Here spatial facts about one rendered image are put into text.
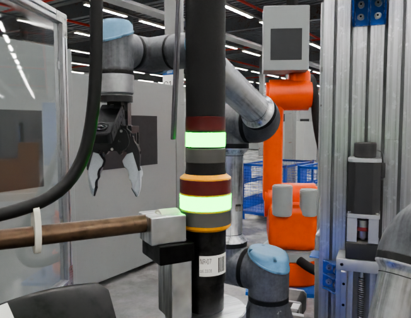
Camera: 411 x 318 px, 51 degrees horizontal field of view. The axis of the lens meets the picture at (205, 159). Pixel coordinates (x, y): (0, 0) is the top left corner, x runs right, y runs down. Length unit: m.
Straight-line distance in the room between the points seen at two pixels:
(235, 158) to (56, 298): 0.86
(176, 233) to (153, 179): 4.67
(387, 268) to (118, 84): 0.61
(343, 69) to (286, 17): 3.16
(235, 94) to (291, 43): 3.41
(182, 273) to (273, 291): 0.90
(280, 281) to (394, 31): 0.75
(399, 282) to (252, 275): 0.51
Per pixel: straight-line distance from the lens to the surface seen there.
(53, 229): 0.33
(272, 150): 4.54
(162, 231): 0.34
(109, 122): 0.86
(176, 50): 0.37
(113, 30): 0.92
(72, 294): 0.51
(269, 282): 1.24
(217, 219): 0.35
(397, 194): 1.35
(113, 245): 4.68
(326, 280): 1.40
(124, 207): 4.71
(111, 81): 0.90
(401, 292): 0.84
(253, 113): 1.11
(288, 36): 4.43
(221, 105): 0.35
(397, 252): 0.84
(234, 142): 1.24
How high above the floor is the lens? 1.62
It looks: 4 degrees down
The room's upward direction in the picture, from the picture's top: straight up
